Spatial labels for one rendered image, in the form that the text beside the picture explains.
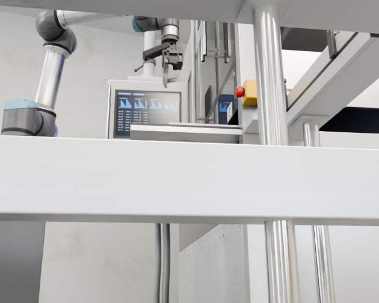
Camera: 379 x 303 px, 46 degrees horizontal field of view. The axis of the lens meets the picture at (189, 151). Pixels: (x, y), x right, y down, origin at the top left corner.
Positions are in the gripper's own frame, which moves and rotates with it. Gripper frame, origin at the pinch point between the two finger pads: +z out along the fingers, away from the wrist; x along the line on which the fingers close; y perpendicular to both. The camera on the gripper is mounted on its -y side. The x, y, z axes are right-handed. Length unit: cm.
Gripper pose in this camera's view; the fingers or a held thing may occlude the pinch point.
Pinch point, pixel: (164, 84)
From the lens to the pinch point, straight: 177.5
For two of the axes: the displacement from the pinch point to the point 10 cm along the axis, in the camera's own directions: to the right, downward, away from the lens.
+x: -1.3, 2.9, 9.5
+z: 0.1, 9.5, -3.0
